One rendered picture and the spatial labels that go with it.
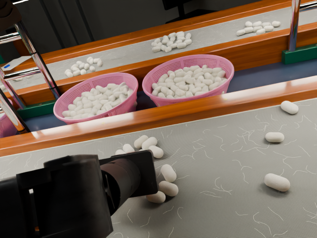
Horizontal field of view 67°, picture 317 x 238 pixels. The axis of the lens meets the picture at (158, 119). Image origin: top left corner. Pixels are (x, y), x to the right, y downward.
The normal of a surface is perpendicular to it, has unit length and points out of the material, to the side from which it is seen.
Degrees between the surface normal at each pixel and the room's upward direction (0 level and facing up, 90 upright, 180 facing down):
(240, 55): 90
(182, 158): 0
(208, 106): 0
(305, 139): 0
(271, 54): 90
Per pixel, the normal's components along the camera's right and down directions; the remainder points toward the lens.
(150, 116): -0.23, -0.79
